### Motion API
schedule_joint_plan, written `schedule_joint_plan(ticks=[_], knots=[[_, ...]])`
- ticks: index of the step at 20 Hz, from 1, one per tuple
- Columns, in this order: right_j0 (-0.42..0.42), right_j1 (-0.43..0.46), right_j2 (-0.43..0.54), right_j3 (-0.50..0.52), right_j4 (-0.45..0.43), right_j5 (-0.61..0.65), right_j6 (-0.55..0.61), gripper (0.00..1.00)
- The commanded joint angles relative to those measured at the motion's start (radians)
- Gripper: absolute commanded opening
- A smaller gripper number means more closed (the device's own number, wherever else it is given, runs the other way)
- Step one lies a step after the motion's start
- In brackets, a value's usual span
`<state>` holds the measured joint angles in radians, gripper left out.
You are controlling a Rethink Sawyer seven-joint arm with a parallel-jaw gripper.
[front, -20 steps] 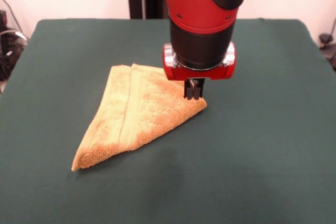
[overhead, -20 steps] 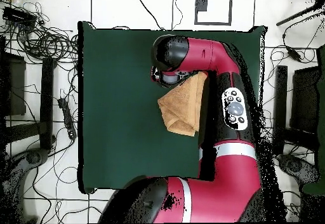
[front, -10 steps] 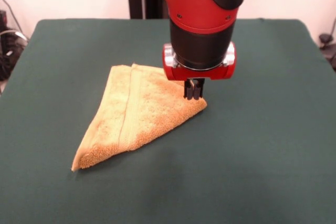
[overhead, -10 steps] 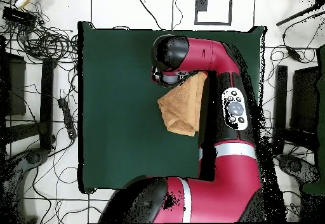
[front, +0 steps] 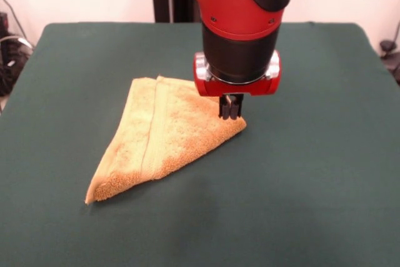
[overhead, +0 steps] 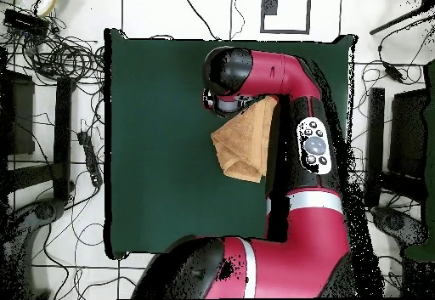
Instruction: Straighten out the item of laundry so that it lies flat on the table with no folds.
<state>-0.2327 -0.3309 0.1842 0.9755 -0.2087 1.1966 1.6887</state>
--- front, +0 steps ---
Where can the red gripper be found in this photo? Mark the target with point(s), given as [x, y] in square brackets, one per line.
[261, 89]

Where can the tan towel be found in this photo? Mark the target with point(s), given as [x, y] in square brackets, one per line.
[175, 129]

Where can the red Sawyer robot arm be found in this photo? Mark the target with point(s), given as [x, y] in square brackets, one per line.
[231, 1]

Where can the dark green table cloth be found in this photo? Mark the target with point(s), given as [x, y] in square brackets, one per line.
[312, 154]

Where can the small black box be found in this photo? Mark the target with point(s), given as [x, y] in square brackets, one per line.
[3, 20]

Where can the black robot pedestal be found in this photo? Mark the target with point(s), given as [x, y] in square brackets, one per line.
[184, 6]

